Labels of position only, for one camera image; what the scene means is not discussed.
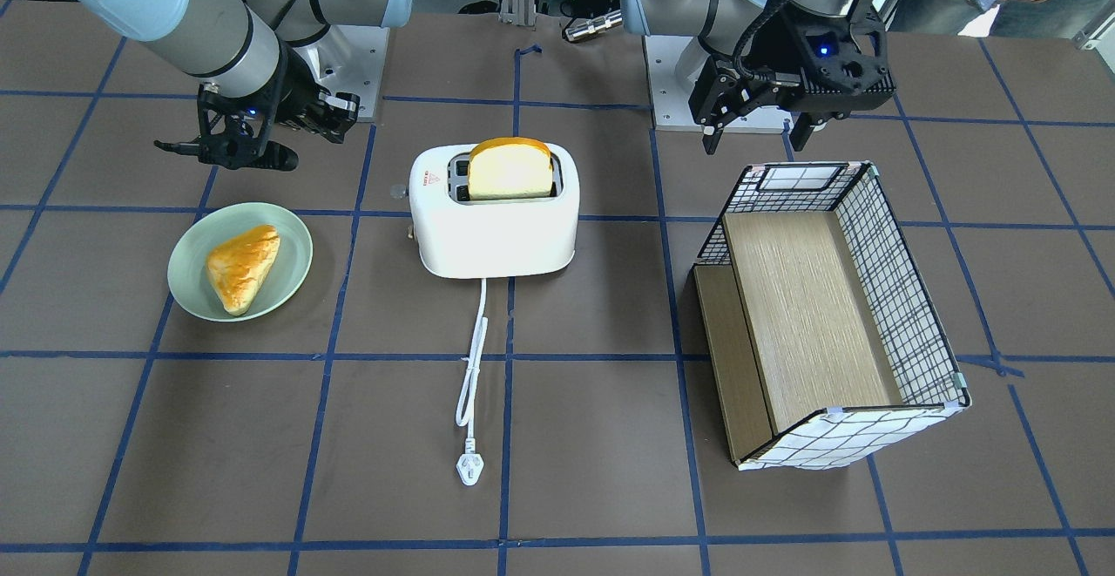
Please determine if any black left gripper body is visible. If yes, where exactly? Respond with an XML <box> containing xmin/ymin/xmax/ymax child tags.
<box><xmin>688</xmin><ymin>0</ymin><xmax>896</xmax><ymax>128</ymax></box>

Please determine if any white power cord with plug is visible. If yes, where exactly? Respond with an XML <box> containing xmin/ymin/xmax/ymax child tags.
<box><xmin>454</xmin><ymin>277</ymin><xmax>489</xmax><ymax>487</ymax></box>

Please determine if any triangular golden pastry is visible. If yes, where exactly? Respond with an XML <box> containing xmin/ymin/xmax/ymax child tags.
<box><xmin>206</xmin><ymin>224</ymin><xmax>281</xmax><ymax>315</ymax></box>

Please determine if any yellow bread slice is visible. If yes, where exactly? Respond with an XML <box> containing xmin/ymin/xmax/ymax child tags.
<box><xmin>467</xmin><ymin>138</ymin><xmax>553</xmax><ymax>201</ymax></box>

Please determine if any silver metal cylinder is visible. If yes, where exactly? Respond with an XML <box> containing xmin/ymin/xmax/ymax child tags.
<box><xmin>561</xmin><ymin>10</ymin><xmax>624</xmax><ymax>43</ymax></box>

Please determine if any light green plate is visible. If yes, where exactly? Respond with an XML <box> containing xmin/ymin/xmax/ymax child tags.
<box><xmin>167</xmin><ymin>202</ymin><xmax>314</xmax><ymax>322</ymax></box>

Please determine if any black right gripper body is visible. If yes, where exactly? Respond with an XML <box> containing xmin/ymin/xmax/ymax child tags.
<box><xmin>195</xmin><ymin>61</ymin><xmax>360</xmax><ymax>170</ymax></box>

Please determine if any white toaster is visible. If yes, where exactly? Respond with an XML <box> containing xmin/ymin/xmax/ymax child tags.
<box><xmin>408</xmin><ymin>143</ymin><xmax>580</xmax><ymax>279</ymax></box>

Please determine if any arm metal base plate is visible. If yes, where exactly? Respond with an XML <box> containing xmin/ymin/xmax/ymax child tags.
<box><xmin>644</xmin><ymin>36</ymin><xmax>793</xmax><ymax>134</ymax></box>
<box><xmin>294</xmin><ymin>25</ymin><xmax>392</xmax><ymax>123</ymax></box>

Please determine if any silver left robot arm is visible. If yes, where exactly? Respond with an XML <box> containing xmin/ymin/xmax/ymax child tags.
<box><xmin>621</xmin><ymin>0</ymin><xmax>896</xmax><ymax>154</ymax></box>

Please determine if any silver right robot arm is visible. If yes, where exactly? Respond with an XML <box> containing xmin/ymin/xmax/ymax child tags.
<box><xmin>78</xmin><ymin>0</ymin><xmax>413</xmax><ymax>172</ymax></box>

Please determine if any checkered basket with wooden shelf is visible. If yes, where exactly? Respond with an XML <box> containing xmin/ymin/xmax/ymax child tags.
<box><xmin>692</xmin><ymin>160</ymin><xmax>972</xmax><ymax>471</ymax></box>

